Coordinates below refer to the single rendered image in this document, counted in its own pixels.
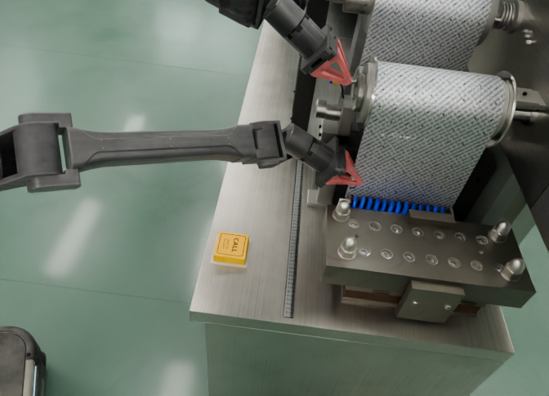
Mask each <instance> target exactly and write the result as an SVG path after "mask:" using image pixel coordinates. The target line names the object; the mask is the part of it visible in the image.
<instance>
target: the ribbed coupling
mask: <svg viewBox="0 0 549 396"><path fill-rule="evenodd" d="M523 15H524V3H523V2H522V1H519V0H515V1H513V2H512V3H509V2H500V3H499V5H498V12H497V14H496V18H495V20H494V22H493V26H492V29H502V31H503V32H504V33H506V34H513V33H514V32H515V31H516V30H517V29H518V27H519V26H520V23H521V21H522V18H523Z"/></svg>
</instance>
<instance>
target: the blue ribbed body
mask: <svg viewBox="0 0 549 396"><path fill-rule="evenodd" d="M408 206H409V204H408V202H405V203H404V206H403V207H402V202H401V201H398V202H397V203H396V205H395V201H394V200H390V203H389V204H387V200H386V199H383V200H382V203H380V199H379V198H376V200H375V202H373V198H368V201H367V202H366V197H364V196H363V197H362V198H361V200H360V201H359V197H358V196H357V195H355V196H354V199H353V200H351V207H353V208H360V209H366V210H373V211H385V212H391V213H398V214H405V215H407V213H408V210H409V209H413V210H419V211H432V212H439V213H444V214H449V212H446V211H445V208H444V207H440V209H439V210H438V207H437V206H433V207H432V209H431V206H430V205H426V206H425V209H423V205H422V204H421V203H420V204H419V205H418V206H417V208H416V203H414V202H413V203H412V204H411V207H408Z"/></svg>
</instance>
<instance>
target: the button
mask: <svg viewBox="0 0 549 396"><path fill-rule="evenodd" d="M248 242H249V235H246V234H234V233H227V232H221V231H220V232H219V234H218V237H217V241H216V247H215V251H214V254H213V260H214V261H216V262H223V263H229V264H236V265H245V260H246V255H247V250H248Z"/></svg>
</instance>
